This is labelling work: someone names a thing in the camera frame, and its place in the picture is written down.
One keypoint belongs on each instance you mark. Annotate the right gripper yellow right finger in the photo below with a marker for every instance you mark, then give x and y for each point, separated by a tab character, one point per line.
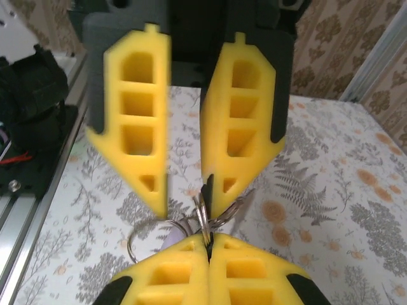
254	286

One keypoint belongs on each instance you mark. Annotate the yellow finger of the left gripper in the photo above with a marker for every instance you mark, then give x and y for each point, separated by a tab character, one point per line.
216	133
113	111

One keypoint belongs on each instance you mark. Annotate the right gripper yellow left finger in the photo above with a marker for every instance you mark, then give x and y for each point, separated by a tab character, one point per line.
178	286

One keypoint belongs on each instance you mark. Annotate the lilac translucent key tag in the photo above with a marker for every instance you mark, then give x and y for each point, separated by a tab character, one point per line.
173	239

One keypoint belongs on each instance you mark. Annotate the large steel keyring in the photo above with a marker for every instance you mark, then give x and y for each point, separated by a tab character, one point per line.
130	243

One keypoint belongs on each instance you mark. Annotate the small steel keyring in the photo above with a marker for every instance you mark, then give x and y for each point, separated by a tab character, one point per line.
204	222

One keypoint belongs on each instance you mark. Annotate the medium steel keyring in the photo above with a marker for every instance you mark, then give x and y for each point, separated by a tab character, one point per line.
237	208

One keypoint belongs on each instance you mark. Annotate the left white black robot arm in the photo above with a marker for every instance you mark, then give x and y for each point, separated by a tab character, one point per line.
28	95

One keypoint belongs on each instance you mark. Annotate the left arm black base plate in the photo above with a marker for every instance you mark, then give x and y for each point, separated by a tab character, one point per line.
38	171

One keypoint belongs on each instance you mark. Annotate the aluminium mounting rail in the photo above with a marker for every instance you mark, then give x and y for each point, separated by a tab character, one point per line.
19	222

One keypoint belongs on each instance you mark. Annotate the aluminium frame post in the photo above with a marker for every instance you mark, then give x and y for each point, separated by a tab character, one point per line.
375	60

